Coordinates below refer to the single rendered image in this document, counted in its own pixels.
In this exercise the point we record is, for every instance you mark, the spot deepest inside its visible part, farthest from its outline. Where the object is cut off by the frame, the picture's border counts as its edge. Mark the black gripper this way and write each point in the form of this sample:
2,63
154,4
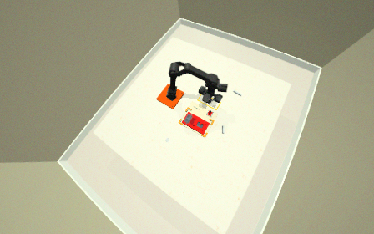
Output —
217,97

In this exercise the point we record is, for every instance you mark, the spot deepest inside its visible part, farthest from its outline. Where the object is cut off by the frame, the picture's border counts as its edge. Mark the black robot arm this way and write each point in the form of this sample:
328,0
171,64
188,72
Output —
212,81

